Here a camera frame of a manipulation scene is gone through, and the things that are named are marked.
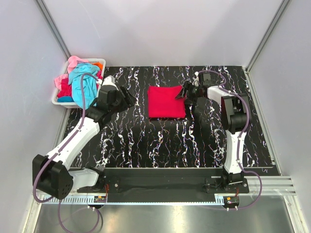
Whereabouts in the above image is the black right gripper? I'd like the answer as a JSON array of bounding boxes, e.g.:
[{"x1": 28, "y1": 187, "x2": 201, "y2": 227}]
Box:
[{"x1": 174, "y1": 81, "x2": 200, "y2": 106}]

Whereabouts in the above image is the red t-shirt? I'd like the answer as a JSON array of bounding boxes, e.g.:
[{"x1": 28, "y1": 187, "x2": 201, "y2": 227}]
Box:
[{"x1": 147, "y1": 85, "x2": 186, "y2": 118}]

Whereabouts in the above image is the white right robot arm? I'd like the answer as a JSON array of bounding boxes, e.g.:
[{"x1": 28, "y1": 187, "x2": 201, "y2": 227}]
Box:
[{"x1": 175, "y1": 70, "x2": 251, "y2": 193}]

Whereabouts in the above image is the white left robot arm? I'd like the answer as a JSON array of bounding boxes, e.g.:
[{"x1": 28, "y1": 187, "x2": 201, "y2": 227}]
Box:
[{"x1": 32, "y1": 83, "x2": 136, "y2": 200}]

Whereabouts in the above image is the orange t-shirt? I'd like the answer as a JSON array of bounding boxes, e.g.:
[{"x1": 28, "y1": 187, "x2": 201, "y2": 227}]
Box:
[{"x1": 91, "y1": 62, "x2": 104, "y2": 70}]

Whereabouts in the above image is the light blue t-shirt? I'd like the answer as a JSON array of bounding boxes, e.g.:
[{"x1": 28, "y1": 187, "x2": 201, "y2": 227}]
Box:
[{"x1": 54, "y1": 63, "x2": 103, "y2": 109}]

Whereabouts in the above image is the magenta t-shirt in basket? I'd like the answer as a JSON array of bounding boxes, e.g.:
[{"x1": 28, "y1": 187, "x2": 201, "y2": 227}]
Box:
[{"x1": 57, "y1": 74, "x2": 101, "y2": 102}]

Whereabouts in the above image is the white plastic laundry basket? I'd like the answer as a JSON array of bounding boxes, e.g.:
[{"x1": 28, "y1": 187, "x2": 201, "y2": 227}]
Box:
[{"x1": 52, "y1": 56, "x2": 106, "y2": 109}]

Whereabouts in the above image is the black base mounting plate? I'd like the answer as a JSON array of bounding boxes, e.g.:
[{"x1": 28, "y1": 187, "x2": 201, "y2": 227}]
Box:
[{"x1": 78, "y1": 168, "x2": 249, "y2": 205}]

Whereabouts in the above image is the left electronics board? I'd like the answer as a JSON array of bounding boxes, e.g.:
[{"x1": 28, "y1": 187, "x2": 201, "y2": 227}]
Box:
[{"x1": 94, "y1": 196, "x2": 107, "y2": 203}]

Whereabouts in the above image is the electronics board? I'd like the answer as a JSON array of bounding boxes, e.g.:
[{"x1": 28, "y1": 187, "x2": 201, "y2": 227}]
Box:
[
  {"x1": 225, "y1": 196, "x2": 240, "y2": 204},
  {"x1": 94, "y1": 196, "x2": 107, "y2": 203}
]

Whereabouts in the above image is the right electronics board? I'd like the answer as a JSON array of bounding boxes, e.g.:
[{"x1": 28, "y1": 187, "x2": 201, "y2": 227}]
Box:
[{"x1": 225, "y1": 196, "x2": 240, "y2": 204}]

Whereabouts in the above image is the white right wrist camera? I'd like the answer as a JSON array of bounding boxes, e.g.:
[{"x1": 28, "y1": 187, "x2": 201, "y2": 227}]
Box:
[{"x1": 192, "y1": 72, "x2": 200, "y2": 86}]

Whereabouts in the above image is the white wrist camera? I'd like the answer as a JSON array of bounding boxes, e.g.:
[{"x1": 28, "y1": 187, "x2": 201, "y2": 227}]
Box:
[
  {"x1": 96, "y1": 76, "x2": 117, "y2": 87},
  {"x1": 192, "y1": 72, "x2": 200, "y2": 86}
]

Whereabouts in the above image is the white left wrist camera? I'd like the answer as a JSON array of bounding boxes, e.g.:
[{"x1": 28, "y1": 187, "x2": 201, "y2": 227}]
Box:
[{"x1": 96, "y1": 76, "x2": 117, "y2": 87}]

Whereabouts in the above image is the white slotted cable duct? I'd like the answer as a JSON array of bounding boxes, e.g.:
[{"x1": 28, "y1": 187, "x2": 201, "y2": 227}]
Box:
[{"x1": 42, "y1": 196, "x2": 226, "y2": 205}]

